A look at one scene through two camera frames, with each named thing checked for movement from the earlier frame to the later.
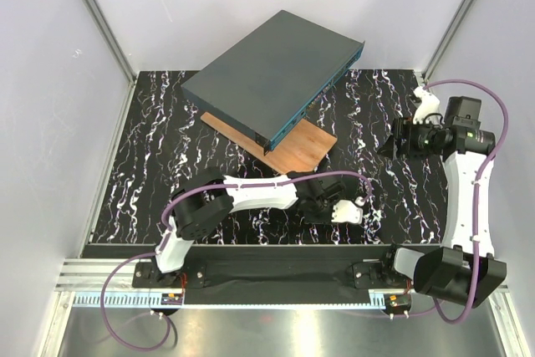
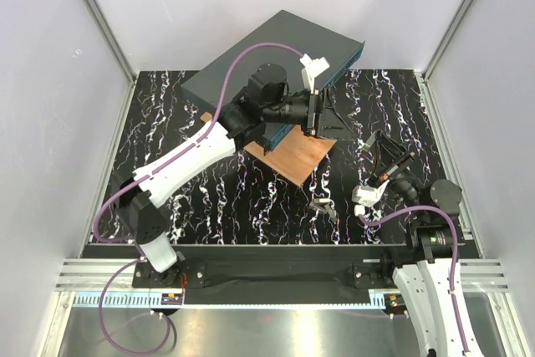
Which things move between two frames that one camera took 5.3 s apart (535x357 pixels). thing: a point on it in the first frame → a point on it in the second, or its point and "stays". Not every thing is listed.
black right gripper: [403, 128] → [395, 151]
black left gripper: [308, 218] → [331, 124]
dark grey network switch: [275, 78] stays
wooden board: [301, 149] stays
